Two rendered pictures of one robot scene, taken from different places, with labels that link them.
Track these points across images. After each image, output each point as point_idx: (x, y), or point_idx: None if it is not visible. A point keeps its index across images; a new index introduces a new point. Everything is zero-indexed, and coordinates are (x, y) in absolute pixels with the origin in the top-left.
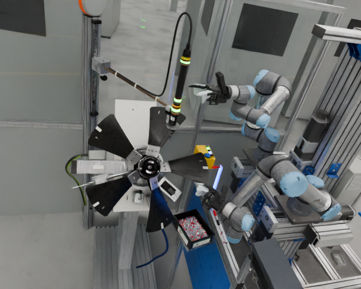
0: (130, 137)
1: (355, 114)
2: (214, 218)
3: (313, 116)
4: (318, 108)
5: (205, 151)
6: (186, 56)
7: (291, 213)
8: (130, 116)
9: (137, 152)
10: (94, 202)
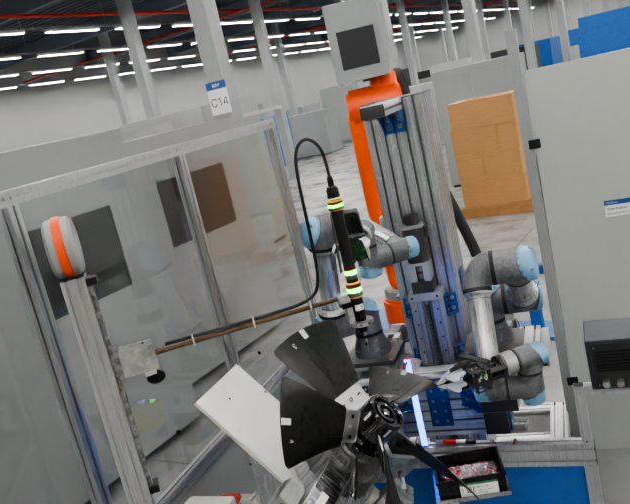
0: (273, 440)
1: (441, 191)
2: (458, 445)
3: (405, 227)
4: (390, 222)
5: None
6: (339, 194)
7: (504, 347)
8: (238, 410)
9: (352, 410)
10: None
